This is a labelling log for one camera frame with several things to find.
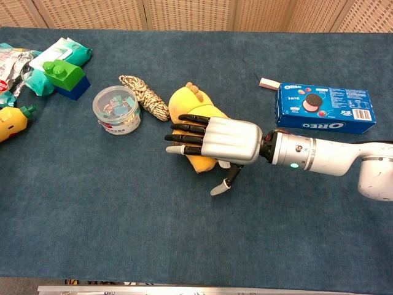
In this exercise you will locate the blue Oreo cookie box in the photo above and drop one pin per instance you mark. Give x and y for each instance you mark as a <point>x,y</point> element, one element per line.
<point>325,107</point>

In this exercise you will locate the small pink white eraser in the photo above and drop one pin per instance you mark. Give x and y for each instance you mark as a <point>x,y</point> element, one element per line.
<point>269,83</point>

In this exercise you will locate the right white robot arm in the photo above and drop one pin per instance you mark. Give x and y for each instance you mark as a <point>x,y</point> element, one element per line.
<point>325,153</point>

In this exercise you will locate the silver aluminium frame rail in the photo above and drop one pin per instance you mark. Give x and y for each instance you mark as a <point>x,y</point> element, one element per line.
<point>153,289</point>

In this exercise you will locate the yellow plush toy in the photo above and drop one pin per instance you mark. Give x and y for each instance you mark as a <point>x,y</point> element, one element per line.
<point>196,106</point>

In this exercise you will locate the teal wet wipes pack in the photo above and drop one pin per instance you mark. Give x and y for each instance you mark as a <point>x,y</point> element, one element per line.
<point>53,63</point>

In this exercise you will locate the clear round clip container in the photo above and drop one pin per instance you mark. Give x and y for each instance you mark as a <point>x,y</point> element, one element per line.
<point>117,110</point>

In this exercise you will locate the yellow bottle with green cap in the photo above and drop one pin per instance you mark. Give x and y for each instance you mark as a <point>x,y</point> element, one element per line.
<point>12,121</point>

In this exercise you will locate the silver foil snack bag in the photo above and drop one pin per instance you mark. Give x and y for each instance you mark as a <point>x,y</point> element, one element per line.
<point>12,69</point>

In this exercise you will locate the blue plastic building block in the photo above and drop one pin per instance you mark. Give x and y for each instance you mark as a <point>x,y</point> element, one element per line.
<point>73,89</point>

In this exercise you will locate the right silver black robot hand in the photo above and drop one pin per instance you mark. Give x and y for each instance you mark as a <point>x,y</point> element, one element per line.
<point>227,139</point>

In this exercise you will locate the green toy building block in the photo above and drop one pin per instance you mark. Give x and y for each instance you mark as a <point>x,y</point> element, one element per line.
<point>64,75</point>

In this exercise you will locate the woven rattan folding screen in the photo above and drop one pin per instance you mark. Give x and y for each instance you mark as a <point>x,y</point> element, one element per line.
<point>196,13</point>

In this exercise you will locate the blue felt table cloth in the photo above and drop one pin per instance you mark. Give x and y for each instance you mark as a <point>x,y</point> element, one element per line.
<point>122,215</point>

